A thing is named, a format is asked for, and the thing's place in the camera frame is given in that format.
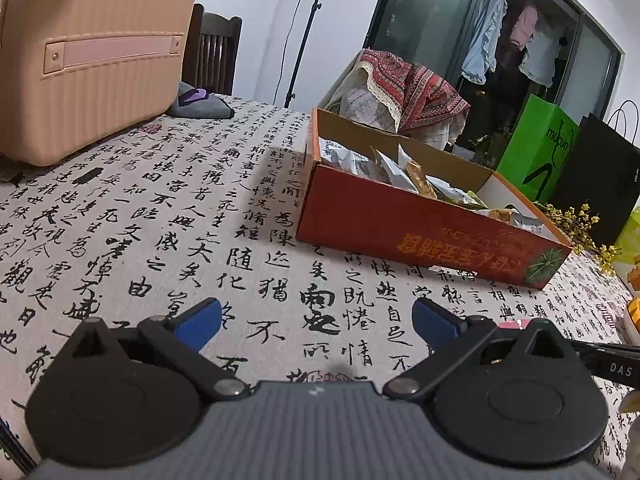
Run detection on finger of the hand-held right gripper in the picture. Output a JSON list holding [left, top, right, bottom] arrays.
[[570, 340, 640, 357]]

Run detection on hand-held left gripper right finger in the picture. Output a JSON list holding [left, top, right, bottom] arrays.
[[382, 297, 576, 403]]

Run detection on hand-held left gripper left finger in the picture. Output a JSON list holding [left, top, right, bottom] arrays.
[[65, 297, 252, 403]]

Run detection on red orange cardboard box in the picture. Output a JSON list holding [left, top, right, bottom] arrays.
[[295, 107, 573, 291]]

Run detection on pile of mixed snacks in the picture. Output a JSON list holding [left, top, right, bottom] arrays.
[[320, 140, 546, 233]]

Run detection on calligraphy printed tablecloth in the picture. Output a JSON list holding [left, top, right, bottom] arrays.
[[0, 92, 640, 480]]

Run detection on yellow green bag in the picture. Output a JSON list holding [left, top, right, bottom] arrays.
[[614, 205, 640, 262]]

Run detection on yellow dried flower sprig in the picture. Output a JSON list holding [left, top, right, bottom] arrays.
[[535, 202, 621, 276]]

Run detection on black paper bag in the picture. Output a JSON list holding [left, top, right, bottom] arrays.
[[547, 100, 640, 248]]

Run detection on green paper bag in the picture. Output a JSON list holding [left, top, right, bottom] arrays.
[[495, 93, 581, 204]]

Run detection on grey purple pouch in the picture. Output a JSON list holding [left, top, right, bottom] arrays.
[[167, 81, 236, 120]]

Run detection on beige covered armchair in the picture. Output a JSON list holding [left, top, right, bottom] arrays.
[[320, 52, 471, 153]]

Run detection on red patterned blanket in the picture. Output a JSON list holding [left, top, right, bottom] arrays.
[[359, 49, 472, 136]]

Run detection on pink ribbed suitcase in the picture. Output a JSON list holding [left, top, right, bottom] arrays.
[[0, 0, 197, 167]]

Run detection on dark wooden chair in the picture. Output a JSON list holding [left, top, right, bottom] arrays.
[[182, 3, 243, 97]]

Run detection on white hanging garment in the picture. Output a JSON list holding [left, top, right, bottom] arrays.
[[519, 27, 564, 86]]

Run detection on light blue hanging shirt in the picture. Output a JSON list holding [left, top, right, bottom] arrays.
[[460, 0, 508, 86]]

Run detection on pink hanging garment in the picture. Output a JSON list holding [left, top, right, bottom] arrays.
[[510, 5, 539, 52]]

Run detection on black framed glass door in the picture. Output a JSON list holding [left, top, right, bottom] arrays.
[[365, 0, 626, 171]]

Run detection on studio light on stand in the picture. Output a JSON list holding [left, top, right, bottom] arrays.
[[284, 0, 333, 109]]

